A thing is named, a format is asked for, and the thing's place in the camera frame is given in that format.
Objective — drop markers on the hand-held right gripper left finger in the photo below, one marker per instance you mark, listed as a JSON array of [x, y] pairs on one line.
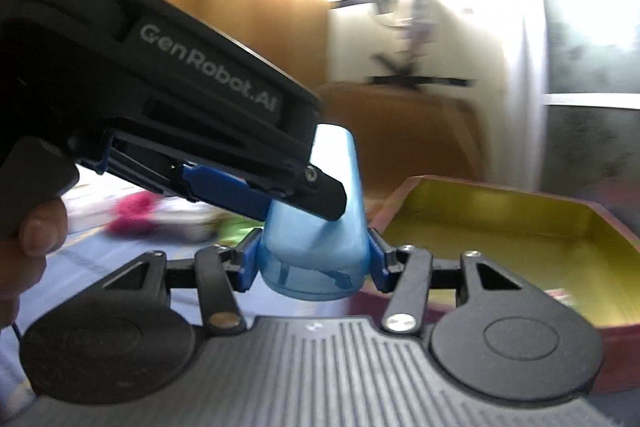
[[247, 264]]

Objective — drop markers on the wooden board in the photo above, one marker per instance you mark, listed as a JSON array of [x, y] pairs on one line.
[[250, 7]]

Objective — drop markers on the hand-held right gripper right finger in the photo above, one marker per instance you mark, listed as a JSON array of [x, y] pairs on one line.
[[378, 263]]

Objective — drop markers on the green soft item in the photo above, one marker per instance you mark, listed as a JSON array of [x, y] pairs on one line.
[[235, 229]]

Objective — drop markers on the black folding stand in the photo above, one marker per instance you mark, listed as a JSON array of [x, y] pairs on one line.
[[405, 57]]

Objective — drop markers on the pink cardboard box tray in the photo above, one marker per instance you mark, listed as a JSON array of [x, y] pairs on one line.
[[500, 227]]

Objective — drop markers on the person's left hand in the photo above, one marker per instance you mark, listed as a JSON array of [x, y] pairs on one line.
[[30, 247]]

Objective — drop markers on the blue plastic cup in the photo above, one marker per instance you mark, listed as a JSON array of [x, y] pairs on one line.
[[345, 257]]

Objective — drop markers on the wooden chair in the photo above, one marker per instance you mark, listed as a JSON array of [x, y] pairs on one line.
[[400, 132]]

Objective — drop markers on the blue plaid cloth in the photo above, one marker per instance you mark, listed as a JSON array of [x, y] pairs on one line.
[[75, 267]]

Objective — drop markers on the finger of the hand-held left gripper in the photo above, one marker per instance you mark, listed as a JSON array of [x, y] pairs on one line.
[[320, 194], [225, 192]]

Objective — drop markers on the pink soft toy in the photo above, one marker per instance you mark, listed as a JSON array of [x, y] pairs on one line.
[[132, 212]]

